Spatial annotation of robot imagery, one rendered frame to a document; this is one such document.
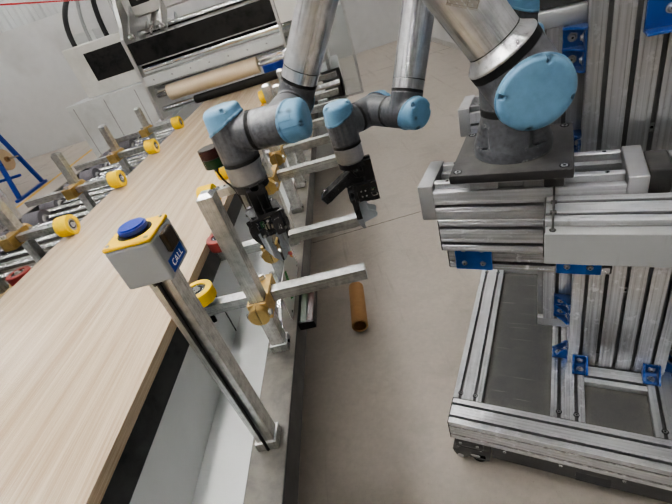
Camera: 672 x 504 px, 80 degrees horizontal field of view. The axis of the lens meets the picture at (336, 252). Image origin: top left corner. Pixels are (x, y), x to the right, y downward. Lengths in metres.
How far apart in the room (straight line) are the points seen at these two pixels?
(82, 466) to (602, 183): 1.04
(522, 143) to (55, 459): 1.01
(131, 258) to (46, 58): 10.67
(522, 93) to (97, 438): 0.89
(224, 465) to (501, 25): 0.99
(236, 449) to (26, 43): 10.73
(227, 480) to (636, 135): 1.14
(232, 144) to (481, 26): 0.45
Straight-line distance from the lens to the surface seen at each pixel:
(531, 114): 0.71
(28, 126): 11.87
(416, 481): 1.58
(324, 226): 1.17
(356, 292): 2.13
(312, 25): 0.83
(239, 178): 0.82
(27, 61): 11.41
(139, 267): 0.60
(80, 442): 0.89
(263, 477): 0.89
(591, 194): 0.92
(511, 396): 1.48
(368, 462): 1.64
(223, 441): 1.09
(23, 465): 0.95
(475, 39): 0.70
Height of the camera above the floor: 1.42
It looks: 33 degrees down
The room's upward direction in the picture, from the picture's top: 19 degrees counter-clockwise
